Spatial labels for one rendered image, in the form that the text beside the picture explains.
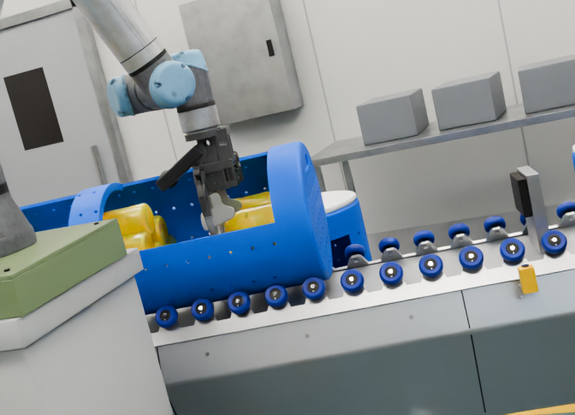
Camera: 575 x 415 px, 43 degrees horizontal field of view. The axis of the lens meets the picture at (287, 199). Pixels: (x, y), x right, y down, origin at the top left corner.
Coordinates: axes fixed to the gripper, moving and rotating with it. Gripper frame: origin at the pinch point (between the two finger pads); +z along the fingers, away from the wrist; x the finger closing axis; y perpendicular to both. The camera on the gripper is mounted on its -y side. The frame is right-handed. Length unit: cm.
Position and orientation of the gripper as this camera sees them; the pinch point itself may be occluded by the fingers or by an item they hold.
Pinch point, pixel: (216, 232)
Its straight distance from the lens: 146.8
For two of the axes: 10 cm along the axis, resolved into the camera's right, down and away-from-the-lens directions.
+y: 9.7, -2.0, -1.5
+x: 1.2, -1.9, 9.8
